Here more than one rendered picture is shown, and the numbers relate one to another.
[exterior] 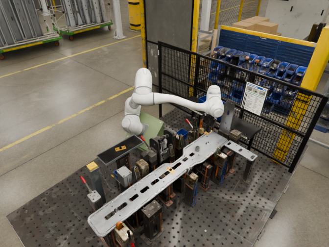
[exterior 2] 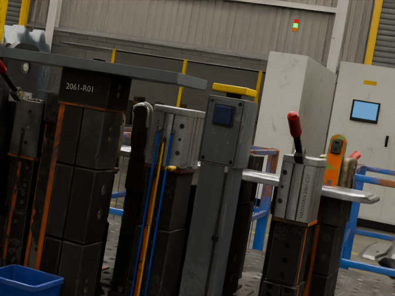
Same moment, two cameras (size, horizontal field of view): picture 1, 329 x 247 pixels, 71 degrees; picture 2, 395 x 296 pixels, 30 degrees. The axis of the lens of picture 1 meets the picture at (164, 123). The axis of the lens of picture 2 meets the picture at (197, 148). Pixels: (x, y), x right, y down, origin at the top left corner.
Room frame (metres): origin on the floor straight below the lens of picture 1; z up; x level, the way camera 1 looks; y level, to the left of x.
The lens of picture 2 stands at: (1.75, 1.62, 1.11)
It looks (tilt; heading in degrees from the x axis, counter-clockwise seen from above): 3 degrees down; 244
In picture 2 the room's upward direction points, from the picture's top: 9 degrees clockwise
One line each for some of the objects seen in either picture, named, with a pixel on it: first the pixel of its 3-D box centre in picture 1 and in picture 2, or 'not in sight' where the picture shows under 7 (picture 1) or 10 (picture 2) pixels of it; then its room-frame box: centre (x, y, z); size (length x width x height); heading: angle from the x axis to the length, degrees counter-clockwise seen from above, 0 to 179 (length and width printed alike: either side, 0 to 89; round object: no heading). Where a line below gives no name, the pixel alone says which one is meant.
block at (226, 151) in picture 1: (225, 162); not in sight; (1.51, -0.57, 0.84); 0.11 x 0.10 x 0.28; 44
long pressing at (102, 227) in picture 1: (169, 172); (79, 140); (1.25, -0.04, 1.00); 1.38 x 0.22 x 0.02; 134
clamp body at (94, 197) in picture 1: (98, 210); (289, 252); (0.98, 0.49, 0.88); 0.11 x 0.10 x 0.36; 44
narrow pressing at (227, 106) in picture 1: (226, 117); not in sight; (1.76, -0.59, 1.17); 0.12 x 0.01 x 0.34; 44
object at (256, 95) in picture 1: (253, 98); not in sight; (1.90, -0.86, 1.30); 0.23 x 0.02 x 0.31; 44
